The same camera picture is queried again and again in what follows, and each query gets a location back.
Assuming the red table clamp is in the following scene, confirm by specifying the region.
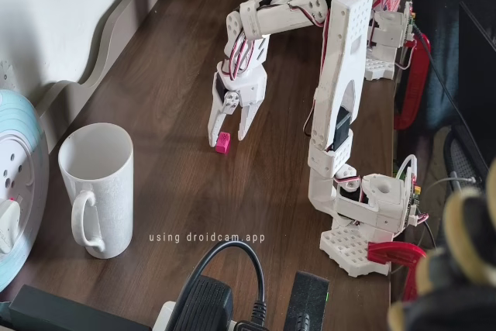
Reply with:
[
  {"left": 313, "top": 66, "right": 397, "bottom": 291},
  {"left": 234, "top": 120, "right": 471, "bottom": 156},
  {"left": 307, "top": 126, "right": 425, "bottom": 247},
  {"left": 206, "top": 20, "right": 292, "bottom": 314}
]
[
  {"left": 394, "top": 31, "right": 432, "bottom": 131},
  {"left": 367, "top": 240, "right": 427, "bottom": 303}
]

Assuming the white cable loop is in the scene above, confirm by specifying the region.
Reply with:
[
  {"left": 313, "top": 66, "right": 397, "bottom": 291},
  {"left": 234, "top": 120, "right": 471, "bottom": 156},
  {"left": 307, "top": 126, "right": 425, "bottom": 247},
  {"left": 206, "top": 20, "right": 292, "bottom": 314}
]
[{"left": 394, "top": 153, "right": 419, "bottom": 179}]

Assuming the thick black looped cable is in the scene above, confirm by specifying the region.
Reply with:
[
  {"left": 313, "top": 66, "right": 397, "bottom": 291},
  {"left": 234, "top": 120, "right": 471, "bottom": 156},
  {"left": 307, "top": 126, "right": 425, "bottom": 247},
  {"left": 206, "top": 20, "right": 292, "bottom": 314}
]
[{"left": 185, "top": 240, "right": 269, "bottom": 331}]

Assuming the long black box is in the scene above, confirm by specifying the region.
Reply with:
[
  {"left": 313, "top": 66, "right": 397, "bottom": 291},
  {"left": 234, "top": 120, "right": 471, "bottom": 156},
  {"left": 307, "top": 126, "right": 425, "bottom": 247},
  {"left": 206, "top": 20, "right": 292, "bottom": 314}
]
[{"left": 7, "top": 284, "right": 152, "bottom": 331}]

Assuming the thin gray cable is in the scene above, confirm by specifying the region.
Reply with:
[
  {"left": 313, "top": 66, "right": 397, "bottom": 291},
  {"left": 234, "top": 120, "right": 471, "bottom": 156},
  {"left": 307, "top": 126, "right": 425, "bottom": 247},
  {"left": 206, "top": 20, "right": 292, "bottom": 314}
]
[{"left": 428, "top": 174, "right": 478, "bottom": 195}]

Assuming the black power adapter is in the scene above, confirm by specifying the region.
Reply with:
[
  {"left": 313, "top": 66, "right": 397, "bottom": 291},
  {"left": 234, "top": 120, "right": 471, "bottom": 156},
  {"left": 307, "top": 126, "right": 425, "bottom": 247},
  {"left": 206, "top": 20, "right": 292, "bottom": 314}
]
[{"left": 170, "top": 274, "right": 236, "bottom": 331}]

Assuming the light blue cable reel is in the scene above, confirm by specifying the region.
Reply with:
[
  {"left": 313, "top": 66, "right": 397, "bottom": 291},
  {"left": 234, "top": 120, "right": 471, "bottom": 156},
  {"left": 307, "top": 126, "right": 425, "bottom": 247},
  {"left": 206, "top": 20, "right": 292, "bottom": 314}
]
[{"left": 0, "top": 88, "right": 50, "bottom": 289}]

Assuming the black cable to controller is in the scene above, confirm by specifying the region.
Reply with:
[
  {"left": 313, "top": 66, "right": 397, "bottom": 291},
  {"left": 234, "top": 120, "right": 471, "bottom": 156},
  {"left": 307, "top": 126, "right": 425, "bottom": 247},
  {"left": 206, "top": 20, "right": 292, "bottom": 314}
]
[{"left": 412, "top": 25, "right": 468, "bottom": 122}]

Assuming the white power strip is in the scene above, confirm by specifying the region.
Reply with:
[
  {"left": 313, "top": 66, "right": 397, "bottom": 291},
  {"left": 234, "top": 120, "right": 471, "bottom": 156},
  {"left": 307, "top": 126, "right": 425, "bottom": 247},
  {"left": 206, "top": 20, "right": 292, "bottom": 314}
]
[{"left": 153, "top": 299, "right": 181, "bottom": 331}]

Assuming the white ceramic mug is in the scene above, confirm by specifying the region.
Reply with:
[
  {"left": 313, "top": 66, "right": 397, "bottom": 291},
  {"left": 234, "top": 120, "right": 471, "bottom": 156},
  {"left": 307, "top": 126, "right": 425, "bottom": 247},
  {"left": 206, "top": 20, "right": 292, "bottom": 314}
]
[{"left": 57, "top": 122, "right": 134, "bottom": 259}]

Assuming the black mesh chair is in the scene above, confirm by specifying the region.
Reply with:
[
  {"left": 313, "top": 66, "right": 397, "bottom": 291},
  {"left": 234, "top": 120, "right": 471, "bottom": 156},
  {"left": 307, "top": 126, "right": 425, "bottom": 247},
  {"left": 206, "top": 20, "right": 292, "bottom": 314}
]
[{"left": 433, "top": 125, "right": 489, "bottom": 192}]

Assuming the black and tan blurred object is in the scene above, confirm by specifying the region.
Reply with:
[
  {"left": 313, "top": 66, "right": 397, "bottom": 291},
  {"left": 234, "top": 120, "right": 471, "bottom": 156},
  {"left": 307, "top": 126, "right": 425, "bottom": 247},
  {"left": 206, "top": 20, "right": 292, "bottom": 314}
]
[{"left": 387, "top": 160, "right": 496, "bottom": 331}]

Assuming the black device with green light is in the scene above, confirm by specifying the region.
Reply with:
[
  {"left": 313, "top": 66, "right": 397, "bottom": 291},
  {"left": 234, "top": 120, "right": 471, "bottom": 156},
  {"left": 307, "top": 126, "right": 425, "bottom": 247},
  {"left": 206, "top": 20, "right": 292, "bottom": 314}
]
[{"left": 284, "top": 271, "right": 331, "bottom": 331}]

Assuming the person's dark clothed body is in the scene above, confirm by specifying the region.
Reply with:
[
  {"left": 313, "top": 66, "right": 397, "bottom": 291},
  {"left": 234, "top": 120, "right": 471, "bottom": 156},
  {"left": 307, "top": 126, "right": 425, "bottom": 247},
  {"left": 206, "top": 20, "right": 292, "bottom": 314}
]
[{"left": 411, "top": 0, "right": 466, "bottom": 130}]

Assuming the small pink block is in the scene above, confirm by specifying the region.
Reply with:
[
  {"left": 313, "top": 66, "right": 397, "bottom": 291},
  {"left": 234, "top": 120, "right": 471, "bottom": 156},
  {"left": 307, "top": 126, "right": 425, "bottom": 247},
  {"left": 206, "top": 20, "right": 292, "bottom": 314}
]
[{"left": 215, "top": 132, "right": 232, "bottom": 153}]

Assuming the white leader arm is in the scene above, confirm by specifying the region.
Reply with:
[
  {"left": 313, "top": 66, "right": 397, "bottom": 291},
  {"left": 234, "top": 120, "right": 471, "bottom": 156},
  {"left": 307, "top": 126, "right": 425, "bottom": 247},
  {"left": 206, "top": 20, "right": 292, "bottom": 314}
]
[{"left": 340, "top": 0, "right": 418, "bottom": 81}]

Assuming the black monitor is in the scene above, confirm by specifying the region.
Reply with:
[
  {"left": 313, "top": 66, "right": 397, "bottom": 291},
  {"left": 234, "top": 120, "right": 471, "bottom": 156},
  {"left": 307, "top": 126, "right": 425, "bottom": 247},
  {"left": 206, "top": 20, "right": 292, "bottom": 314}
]
[{"left": 458, "top": 1, "right": 496, "bottom": 171}]

